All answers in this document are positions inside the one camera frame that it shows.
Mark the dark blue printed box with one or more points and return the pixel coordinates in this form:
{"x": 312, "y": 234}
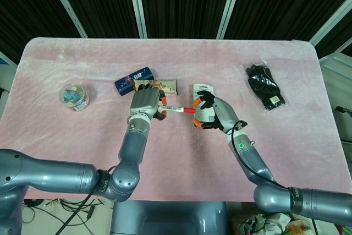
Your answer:
{"x": 129, "y": 79}

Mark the pink fluffy table cloth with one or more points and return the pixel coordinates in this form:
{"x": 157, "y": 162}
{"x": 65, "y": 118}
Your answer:
{"x": 176, "y": 59}

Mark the grey robot torso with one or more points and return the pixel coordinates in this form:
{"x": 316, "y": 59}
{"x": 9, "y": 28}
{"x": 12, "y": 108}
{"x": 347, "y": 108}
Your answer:
{"x": 169, "y": 218}

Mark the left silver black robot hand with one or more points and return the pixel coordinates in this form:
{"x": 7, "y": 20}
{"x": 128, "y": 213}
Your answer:
{"x": 144, "y": 101}

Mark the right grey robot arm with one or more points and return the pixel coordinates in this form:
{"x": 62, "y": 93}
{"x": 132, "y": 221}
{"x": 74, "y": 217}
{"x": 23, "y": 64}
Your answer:
{"x": 251, "y": 160}

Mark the white partition frame post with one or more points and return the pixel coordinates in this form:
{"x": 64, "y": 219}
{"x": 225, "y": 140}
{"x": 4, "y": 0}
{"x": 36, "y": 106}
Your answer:
{"x": 331, "y": 28}
{"x": 229, "y": 4}
{"x": 67, "y": 4}
{"x": 137, "y": 4}

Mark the red pen cap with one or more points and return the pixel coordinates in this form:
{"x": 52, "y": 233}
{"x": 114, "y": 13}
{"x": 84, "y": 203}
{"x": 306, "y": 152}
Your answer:
{"x": 189, "y": 110}

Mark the black gloves in plastic bag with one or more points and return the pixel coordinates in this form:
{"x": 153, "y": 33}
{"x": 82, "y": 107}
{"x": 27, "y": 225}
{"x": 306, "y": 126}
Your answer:
{"x": 265, "y": 86}

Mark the white blue blister card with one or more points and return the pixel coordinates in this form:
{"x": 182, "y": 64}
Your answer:
{"x": 203, "y": 87}

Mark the white marker pen body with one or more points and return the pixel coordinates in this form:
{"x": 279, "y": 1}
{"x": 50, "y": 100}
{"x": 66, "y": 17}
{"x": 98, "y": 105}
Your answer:
{"x": 171, "y": 108}

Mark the crumpled bags on floor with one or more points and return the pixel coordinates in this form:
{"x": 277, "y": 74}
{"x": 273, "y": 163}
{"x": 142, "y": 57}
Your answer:
{"x": 264, "y": 222}

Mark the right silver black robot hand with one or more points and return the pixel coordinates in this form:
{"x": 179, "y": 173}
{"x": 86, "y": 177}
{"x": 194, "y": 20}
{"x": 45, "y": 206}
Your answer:
{"x": 225, "y": 115}

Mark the beige snack bar wrapper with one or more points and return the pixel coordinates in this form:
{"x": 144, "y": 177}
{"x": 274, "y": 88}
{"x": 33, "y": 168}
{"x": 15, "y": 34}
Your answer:
{"x": 169, "y": 86}

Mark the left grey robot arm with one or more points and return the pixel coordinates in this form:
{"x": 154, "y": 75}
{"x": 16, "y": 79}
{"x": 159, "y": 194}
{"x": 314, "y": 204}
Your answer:
{"x": 55, "y": 175}

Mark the clear jar of colourful clips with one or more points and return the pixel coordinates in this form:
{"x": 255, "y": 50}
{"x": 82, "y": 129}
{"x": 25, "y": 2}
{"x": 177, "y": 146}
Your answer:
{"x": 74, "y": 97}

